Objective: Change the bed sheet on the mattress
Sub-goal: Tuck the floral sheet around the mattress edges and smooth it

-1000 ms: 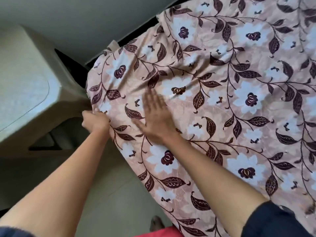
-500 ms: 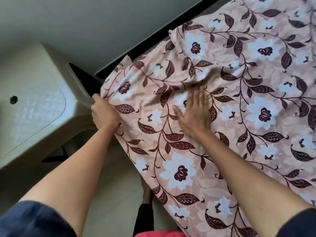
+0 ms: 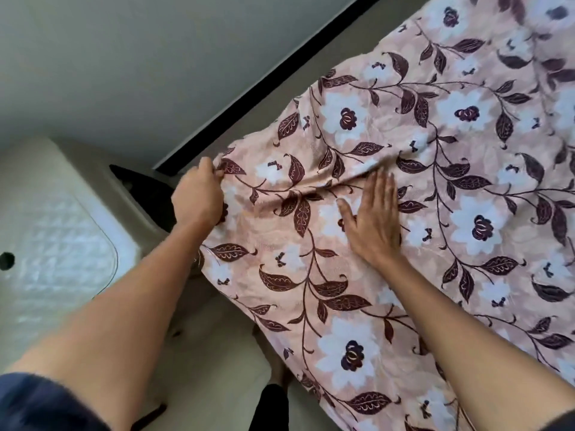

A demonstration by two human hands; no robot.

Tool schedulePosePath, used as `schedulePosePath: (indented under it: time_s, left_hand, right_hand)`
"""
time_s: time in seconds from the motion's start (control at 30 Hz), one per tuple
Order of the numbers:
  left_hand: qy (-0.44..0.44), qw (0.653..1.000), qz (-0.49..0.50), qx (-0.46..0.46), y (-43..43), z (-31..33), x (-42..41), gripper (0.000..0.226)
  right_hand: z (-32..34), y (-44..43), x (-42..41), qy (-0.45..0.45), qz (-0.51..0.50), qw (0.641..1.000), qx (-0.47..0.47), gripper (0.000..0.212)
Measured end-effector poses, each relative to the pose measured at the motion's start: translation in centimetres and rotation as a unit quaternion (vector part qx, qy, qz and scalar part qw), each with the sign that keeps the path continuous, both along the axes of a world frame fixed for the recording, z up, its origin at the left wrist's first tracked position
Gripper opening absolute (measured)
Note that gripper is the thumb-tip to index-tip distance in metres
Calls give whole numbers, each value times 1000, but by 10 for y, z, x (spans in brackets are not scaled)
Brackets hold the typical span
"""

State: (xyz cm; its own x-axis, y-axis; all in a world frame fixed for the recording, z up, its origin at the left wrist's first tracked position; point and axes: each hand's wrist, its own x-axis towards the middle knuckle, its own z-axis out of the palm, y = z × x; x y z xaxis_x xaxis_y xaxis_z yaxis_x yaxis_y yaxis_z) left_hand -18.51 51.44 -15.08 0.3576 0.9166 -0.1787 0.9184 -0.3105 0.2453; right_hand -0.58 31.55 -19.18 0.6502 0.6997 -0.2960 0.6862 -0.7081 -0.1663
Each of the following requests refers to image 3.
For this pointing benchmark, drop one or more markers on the person's black trousers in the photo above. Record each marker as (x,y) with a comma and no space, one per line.
(268,410)

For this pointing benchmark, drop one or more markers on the person's left foot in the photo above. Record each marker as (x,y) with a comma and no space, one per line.
(275,354)

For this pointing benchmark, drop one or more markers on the person's right forearm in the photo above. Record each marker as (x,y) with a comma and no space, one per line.
(485,359)

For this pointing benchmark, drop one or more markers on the person's left forearm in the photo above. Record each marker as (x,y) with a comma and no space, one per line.
(117,318)

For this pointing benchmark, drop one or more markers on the pink floral bed sheet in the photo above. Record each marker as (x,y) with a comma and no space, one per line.
(449,152)

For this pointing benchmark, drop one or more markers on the person's right hand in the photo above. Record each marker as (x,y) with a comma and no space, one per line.
(375,224)

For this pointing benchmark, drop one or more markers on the person's left hand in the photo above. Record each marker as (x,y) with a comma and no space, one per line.
(197,201)

